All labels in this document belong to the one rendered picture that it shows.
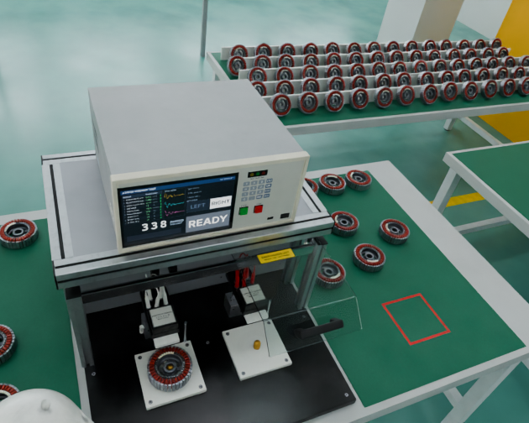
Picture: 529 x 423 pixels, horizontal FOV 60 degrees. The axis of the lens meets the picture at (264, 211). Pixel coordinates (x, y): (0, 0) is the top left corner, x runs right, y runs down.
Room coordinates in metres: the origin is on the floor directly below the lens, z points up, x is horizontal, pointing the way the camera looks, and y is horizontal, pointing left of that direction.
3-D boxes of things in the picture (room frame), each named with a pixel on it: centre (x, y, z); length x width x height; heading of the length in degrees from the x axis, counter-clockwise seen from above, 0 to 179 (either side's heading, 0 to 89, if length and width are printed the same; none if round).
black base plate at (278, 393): (0.68, 0.07, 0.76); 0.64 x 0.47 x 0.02; 120
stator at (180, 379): (0.60, 0.16, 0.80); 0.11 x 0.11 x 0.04
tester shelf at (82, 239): (0.94, 0.22, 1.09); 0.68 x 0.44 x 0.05; 120
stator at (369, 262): (1.17, -0.39, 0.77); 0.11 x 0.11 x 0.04
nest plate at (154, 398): (0.60, 0.16, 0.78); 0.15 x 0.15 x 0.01; 30
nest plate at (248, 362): (0.72, -0.05, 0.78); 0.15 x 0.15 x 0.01; 30
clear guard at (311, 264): (0.76, -0.09, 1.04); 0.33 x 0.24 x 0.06; 30
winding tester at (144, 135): (0.95, 0.21, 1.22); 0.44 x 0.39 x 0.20; 120
